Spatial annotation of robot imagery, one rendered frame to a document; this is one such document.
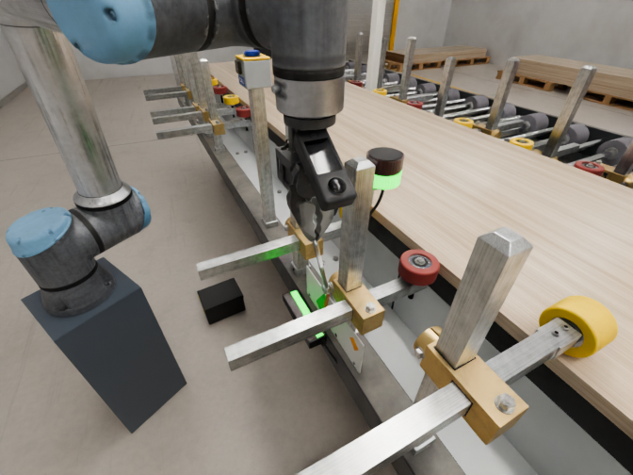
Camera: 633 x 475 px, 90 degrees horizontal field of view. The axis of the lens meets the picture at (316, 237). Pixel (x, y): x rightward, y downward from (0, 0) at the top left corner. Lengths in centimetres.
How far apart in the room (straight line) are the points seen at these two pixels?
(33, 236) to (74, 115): 32
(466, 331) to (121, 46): 45
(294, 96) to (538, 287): 57
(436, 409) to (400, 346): 47
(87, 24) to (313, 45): 21
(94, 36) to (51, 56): 57
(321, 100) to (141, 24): 19
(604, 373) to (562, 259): 27
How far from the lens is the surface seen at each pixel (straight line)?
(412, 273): 66
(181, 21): 41
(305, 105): 41
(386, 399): 73
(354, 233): 55
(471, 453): 82
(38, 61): 97
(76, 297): 115
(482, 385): 46
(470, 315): 40
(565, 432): 74
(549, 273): 79
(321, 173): 41
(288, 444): 143
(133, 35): 38
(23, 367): 205
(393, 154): 54
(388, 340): 90
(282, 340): 59
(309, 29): 40
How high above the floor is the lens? 134
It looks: 37 degrees down
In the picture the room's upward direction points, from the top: straight up
